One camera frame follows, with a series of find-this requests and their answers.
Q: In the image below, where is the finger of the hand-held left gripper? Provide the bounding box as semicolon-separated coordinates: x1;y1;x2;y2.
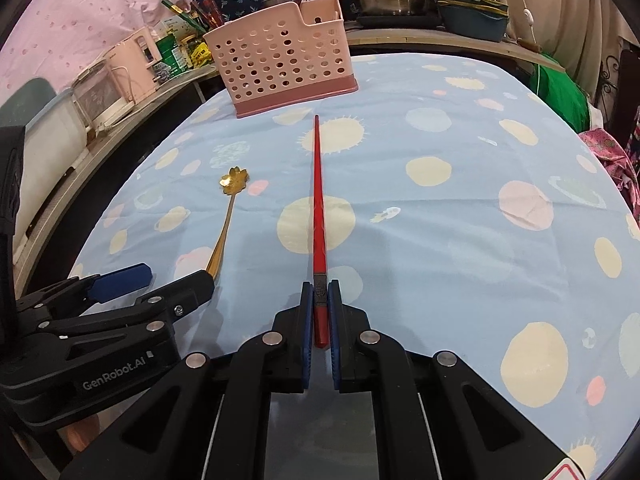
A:
16;263;152;321
40;270;216;342

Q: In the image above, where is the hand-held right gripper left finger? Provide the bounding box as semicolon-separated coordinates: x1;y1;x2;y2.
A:
60;281;316;480

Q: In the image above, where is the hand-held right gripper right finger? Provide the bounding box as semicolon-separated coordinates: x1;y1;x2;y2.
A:
326;279;576;480

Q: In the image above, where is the gold flower spoon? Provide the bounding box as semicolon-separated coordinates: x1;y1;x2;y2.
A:
205;166;251;281

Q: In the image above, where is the pink perforated utensil basket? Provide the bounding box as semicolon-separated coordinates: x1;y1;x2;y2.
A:
202;0;360;120

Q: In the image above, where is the maroon chopstick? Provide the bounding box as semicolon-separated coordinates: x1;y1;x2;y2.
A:
190;2;213;30

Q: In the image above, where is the blue printed tablecloth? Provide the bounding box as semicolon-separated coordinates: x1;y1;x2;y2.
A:
65;52;640;480

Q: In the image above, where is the white plastic tub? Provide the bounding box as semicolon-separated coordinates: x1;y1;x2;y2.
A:
12;77;90;176

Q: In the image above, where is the white appliance with clear lid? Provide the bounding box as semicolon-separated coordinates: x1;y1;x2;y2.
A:
71;59;137;128

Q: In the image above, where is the pink electric kettle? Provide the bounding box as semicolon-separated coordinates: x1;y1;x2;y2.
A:
104;27;160;106

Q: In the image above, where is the pink dotted cloth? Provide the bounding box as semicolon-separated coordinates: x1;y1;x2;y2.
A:
0;0;201;106

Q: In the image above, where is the black cooktop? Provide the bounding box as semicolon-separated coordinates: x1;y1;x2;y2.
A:
356;14;447;30

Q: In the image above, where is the pink patterned cloth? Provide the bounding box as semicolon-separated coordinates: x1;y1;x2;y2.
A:
577;110;640;221

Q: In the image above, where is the green cloth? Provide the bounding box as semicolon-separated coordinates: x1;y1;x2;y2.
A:
529;52;593;133

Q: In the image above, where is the blue basin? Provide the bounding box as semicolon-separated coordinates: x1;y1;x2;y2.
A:
432;0;510;43

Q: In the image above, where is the beige curtain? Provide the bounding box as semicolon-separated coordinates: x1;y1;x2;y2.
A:
492;0;626;68

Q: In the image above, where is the white cable with switch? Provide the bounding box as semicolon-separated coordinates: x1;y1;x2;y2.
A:
507;0;538;43

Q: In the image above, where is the black wrought iron frame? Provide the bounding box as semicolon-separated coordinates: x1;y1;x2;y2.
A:
599;52;628;108

